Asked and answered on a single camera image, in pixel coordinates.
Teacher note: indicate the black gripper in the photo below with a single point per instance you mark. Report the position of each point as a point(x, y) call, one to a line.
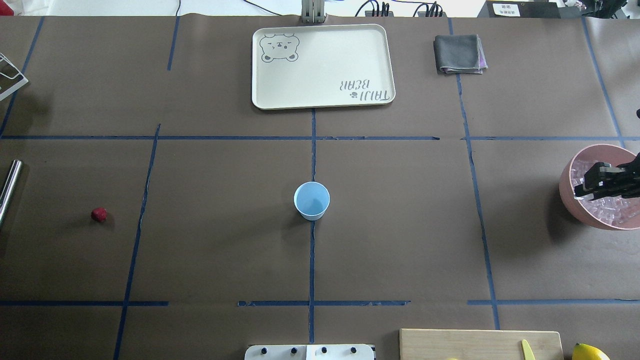
point(611, 180)

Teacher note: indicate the red strawberry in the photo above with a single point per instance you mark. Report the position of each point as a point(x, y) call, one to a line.
point(99, 214)

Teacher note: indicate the steel muddler black tip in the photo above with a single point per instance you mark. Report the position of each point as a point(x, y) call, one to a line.
point(9, 187)

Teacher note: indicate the pile of clear ice cubes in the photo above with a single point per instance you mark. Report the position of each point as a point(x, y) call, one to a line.
point(615, 211)

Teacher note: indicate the light blue plastic cup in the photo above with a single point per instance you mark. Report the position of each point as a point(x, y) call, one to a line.
point(311, 200)

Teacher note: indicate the pink bowl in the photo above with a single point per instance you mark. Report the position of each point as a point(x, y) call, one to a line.
point(591, 154)

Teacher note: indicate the yellow lemon left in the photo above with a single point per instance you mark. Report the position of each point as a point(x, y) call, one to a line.
point(582, 351)

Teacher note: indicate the wooden cutting board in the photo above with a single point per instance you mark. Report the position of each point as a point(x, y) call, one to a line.
point(474, 344)

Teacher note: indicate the cream bear tray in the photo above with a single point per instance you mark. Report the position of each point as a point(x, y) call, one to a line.
point(321, 66)

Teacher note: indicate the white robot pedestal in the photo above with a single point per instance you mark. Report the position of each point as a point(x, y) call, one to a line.
point(356, 351)

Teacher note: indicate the aluminium frame post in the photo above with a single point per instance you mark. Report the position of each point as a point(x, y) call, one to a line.
point(313, 11)

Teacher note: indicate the white wire cup rack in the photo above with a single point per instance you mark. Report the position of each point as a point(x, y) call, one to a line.
point(11, 78)

